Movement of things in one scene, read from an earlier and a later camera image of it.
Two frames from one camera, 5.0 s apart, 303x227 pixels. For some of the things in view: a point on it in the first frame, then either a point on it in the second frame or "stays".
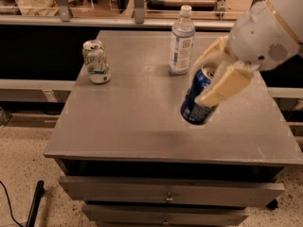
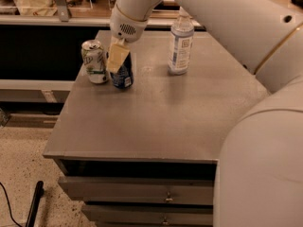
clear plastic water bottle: x=182 y=43 stays
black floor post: x=39 y=193 stays
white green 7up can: x=97 y=62 stays
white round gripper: x=260 y=38 to x=127 y=27
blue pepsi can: x=190 y=111 to x=123 y=78
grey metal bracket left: x=62 y=3 stays
